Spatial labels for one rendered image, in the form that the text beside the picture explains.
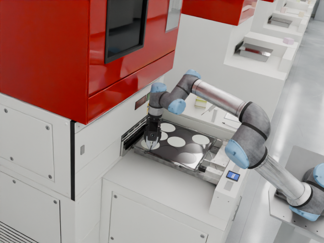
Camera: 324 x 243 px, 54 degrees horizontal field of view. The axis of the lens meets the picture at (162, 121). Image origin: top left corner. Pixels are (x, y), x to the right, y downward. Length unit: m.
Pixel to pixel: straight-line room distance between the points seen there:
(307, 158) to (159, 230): 0.82
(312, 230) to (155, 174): 0.77
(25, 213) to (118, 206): 0.48
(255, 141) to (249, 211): 1.64
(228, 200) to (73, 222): 0.71
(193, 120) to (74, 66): 0.98
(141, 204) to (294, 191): 0.68
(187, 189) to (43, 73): 0.86
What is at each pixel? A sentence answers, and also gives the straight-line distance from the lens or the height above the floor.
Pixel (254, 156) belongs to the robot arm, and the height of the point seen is 1.19.
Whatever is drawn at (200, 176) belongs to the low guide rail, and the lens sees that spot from 1.68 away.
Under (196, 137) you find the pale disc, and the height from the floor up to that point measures 0.90.
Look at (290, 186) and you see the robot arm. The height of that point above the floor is 1.06.
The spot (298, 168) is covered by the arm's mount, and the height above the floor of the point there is 0.96.
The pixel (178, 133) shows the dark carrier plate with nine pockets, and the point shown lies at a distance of 1.87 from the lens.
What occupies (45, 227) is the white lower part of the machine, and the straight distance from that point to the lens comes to 1.78.
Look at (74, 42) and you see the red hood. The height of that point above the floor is 1.53.
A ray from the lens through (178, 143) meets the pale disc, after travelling 1.78.
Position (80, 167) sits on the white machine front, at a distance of 1.40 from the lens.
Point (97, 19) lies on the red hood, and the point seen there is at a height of 1.61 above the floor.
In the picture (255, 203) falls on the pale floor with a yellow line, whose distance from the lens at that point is 2.97.
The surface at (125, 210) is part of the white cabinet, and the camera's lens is 1.66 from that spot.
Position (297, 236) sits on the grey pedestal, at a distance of 1.88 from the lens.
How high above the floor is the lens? 1.86
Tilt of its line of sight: 29 degrees down
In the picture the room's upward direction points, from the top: 9 degrees clockwise
